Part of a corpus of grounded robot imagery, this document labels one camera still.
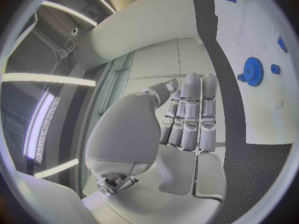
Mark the glowing light bar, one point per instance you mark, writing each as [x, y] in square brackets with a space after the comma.
[39, 125]

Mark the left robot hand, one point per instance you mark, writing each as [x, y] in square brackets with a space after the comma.
[126, 134]

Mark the thick blue peg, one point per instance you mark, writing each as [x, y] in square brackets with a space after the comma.
[282, 44]

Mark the small blue knob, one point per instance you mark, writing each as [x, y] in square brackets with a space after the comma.
[241, 77]

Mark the white task board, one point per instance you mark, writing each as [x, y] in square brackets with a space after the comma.
[257, 106]

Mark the blue round plug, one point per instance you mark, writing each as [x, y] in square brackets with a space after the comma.
[275, 69]

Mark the blue gear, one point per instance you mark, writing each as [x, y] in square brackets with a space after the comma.
[253, 71]

